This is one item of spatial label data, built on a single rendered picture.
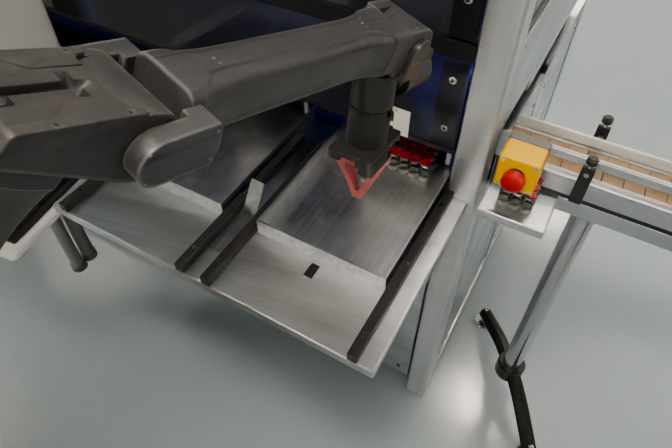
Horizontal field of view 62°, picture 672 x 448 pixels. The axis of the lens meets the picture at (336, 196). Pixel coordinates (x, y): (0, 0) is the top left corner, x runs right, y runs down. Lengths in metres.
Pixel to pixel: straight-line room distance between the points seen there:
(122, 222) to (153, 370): 0.91
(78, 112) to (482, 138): 0.76
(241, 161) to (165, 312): 0.98
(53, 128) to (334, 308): 0.68
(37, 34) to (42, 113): 1.16
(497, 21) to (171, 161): 0.61
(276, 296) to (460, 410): 1.01
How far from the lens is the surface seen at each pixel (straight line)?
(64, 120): 0.34
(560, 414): 1.93
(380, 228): 1.04
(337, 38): 0.55
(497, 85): 0.93
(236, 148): 1.21
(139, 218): 1.12
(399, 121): 1.04
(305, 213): 1.06
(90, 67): 0.40
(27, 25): 1.48
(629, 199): 1.15
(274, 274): 0.98
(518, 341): 1.66
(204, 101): 0.41
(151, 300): 2.09
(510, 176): 0.99
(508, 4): 0.87
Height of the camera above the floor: 1.67
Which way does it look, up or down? 47 degrees down
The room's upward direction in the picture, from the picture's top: straight up
